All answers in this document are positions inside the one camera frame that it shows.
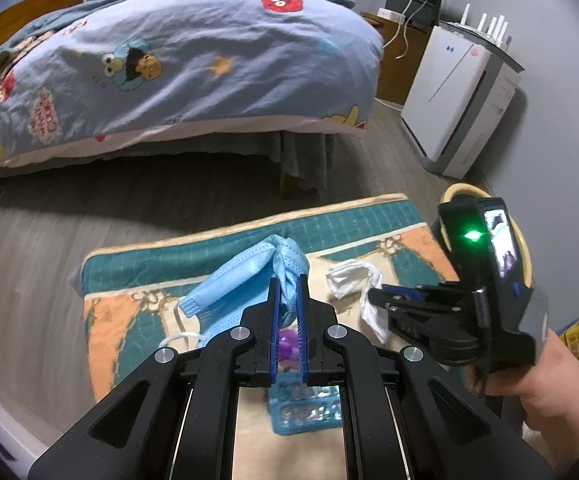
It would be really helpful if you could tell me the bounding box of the white tissue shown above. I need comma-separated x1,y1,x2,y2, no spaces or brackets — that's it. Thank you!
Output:
325,260,393,345

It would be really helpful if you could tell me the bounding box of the blue plastic basket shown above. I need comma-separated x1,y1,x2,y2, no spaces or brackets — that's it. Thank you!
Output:
268,380,343,436

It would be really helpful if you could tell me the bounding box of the white air purifier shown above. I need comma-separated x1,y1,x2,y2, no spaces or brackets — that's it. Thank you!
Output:
400,25,526,179

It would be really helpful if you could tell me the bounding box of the person's right forearm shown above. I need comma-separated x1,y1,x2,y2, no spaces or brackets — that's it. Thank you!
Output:
519,365,579,480

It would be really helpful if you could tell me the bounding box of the purple wrapper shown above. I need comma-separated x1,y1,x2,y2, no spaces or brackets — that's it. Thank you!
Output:
277,327,300,370

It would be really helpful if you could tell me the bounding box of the yellow packet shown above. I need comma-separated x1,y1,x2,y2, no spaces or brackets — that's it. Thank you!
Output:
559,325,579,357

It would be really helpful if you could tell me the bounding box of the white cable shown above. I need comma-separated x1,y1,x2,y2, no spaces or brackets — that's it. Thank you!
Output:
384,0,443,57

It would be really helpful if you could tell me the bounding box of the teal and orange rug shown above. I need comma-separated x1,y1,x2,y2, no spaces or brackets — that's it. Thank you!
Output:
72,194,451,480

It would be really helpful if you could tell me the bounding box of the blue face mask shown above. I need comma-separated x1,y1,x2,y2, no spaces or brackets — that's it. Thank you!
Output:
160,234,310,357

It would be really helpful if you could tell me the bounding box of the bed with grey skirt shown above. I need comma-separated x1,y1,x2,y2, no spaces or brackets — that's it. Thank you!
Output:
0,0,386,202

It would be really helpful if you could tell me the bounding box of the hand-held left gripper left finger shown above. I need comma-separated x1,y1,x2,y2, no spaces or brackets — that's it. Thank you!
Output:
27,276,280,480

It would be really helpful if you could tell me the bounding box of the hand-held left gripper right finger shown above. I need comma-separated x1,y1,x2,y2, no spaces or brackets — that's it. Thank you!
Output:
297,272,555,480

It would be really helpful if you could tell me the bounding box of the blue cartoon printed blanket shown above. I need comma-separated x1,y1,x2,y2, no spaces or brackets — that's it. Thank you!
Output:
0,0,386,172

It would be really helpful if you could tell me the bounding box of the brown wooden cabinet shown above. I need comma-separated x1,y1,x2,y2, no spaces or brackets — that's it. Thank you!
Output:
362,10,438,109

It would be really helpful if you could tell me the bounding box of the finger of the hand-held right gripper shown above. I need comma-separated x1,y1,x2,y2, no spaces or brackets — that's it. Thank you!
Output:
367,282,471,312
387,305,478,367

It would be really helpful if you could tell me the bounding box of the wooden headboard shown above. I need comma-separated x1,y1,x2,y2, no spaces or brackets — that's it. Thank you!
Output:
0,0,83,74

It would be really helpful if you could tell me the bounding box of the person's right hand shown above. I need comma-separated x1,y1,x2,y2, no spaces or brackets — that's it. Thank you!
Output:
484,327,579,411

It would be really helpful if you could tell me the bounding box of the white router with antennas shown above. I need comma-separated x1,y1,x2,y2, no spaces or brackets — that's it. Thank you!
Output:
442,2,513,49

